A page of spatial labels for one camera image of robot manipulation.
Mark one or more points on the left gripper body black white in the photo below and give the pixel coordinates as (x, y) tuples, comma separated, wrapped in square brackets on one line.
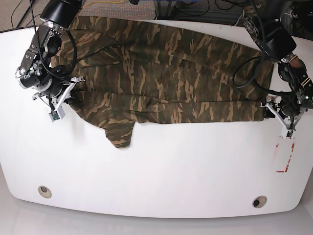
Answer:
[(287, 113)]

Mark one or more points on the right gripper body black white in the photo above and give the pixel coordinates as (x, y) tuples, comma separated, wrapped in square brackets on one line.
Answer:
[(58, 93)]

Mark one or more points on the camouflage t-shirt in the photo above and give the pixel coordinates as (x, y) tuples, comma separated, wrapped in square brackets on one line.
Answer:
[(137, 72)]

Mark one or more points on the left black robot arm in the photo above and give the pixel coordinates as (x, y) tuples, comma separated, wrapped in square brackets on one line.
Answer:
[(277, 45)]

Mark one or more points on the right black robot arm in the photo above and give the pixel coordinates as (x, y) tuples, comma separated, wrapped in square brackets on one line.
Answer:
[(35, 71)]

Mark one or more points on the red tape rectangle marking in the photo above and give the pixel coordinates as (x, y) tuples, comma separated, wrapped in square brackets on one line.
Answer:
[(283, 153)]

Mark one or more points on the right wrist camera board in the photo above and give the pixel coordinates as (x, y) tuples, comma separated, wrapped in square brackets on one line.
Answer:
[(57, 114)]

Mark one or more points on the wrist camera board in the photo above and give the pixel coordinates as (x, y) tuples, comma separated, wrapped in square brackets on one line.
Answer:
[(290, 134), (57, 114)]

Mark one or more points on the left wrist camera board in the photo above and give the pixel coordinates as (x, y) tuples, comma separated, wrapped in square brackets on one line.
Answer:
[(290, 134)]

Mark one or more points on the right table cable grommet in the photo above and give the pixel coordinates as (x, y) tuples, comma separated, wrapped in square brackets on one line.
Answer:
[(259, 202)]

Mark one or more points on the table cable grommet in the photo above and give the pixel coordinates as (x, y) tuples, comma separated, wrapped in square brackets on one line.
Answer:
[(44, 192), (259, 202)]

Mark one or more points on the left table cable grommet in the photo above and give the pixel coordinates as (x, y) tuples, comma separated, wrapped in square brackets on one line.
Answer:
[(44, 192)]

